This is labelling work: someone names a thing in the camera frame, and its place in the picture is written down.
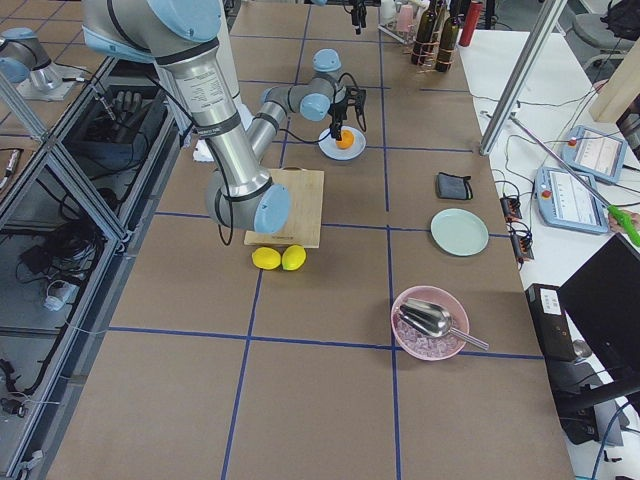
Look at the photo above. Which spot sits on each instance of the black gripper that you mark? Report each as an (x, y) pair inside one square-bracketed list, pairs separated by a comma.
[(356, 20), (340, 108)]

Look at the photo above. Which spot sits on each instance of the orange fruit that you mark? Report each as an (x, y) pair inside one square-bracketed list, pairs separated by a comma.
[(346, 140)]

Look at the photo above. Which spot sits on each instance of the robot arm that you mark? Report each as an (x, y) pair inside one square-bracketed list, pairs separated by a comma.
[(183, 38), (328, 2)]

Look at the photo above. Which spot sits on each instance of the light blue plate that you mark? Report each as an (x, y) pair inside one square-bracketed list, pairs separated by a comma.
[(330, 147)]

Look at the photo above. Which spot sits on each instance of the light green plate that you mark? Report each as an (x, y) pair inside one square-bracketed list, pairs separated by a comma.
[(459, 232)]

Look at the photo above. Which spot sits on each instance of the pink cup top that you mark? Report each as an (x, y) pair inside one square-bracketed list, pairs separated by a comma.
[(405, 18)]

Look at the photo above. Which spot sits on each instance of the wooden cutting board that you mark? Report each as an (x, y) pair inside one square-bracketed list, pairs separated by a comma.
[(303, 226)]

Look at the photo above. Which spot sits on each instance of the dark wine bottle middle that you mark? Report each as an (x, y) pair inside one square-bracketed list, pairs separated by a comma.
[(423, 35)]

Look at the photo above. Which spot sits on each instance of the dark wine bottle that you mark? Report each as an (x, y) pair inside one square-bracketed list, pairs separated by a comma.
[(448, 38), (423, 35)]

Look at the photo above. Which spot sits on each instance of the dark wine bottle front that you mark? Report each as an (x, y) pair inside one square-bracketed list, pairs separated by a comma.
[(448, 38)]

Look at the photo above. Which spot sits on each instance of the red bottle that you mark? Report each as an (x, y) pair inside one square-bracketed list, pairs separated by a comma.
[(471, 20)]

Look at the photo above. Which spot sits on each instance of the yellow lemon near board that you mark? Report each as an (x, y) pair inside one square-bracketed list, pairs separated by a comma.
[(293, 258)]

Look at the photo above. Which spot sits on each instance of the grey folded cloth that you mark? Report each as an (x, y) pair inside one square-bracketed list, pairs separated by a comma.
[(453, 187)]

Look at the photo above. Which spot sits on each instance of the yellow lemon far one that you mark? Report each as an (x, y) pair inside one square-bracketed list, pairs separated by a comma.
[(266, 258)]

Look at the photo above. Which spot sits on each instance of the metal scoop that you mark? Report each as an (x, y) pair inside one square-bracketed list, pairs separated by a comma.
[(434, 321)]

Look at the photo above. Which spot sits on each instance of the pink bowl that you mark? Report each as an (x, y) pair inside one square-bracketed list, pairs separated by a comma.
[(437, 296)]

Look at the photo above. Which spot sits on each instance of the clear ice cubes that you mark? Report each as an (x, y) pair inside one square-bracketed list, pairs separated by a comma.
[(425, 347)]

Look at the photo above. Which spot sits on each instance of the teach pendant near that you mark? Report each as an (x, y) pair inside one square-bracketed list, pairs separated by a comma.
[(565, 203)]

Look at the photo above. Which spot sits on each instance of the teach pendant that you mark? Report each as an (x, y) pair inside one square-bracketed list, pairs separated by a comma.
[(595, 152), (565, 203)]

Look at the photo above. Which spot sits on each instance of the teach pendant far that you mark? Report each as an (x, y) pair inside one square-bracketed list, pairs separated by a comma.
[(595, 152)]

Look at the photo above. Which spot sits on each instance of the black monitor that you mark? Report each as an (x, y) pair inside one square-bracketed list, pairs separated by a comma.
[(602, 300)]

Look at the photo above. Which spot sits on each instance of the black computer box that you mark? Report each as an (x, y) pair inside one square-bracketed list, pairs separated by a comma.
[(566, 378)]

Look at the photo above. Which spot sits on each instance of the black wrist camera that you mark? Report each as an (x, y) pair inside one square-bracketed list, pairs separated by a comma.
[(356, 97)]

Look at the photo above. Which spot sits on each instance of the copper wire bottle rack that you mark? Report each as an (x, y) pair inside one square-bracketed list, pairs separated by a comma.
[(430, 52)]

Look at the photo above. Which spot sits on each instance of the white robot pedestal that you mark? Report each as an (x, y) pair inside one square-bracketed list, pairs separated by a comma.
[(235, 75)]

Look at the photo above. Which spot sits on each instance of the aluminium frame post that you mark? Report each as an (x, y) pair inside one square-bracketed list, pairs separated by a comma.
[(532, 49)]

